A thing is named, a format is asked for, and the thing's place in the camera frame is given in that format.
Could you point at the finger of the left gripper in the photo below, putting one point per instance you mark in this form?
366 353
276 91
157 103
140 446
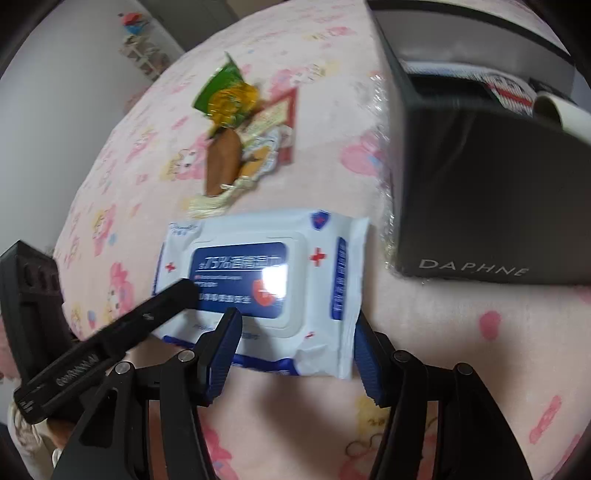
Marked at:
135 326

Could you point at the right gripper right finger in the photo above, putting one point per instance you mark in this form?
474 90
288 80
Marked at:
372 352

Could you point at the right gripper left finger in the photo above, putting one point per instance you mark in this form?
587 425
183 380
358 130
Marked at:
215 351

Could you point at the white blue wet wipes pack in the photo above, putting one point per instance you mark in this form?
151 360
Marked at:
296 276

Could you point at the pink cartoon blanket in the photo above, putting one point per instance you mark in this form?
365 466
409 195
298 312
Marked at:
530 345

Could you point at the black Daphne shoe box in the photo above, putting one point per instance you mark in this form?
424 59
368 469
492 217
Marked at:
482 188

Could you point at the red cartoon snack packet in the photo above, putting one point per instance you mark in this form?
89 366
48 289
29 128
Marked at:
268 137

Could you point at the green yellow snack bag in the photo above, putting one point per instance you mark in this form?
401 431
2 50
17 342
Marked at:
227 99

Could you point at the white shelf rack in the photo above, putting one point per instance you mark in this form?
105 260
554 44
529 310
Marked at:
152 54

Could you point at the white cylindrical roll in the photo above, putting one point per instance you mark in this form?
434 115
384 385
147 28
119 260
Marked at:
568 116

